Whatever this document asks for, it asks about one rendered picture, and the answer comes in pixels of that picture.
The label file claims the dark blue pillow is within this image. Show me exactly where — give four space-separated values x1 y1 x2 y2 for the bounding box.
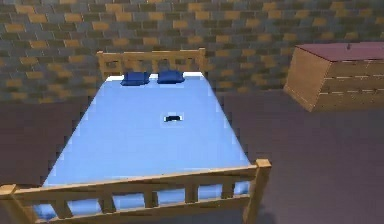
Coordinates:
156 69 186 85
120 71 151 87

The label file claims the wooden bed with blue cover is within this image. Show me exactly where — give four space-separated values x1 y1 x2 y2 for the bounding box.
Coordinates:
0 47 273 224

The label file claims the wooden chest of drawers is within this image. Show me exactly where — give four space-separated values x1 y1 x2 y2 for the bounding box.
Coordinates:
283 41 384 113

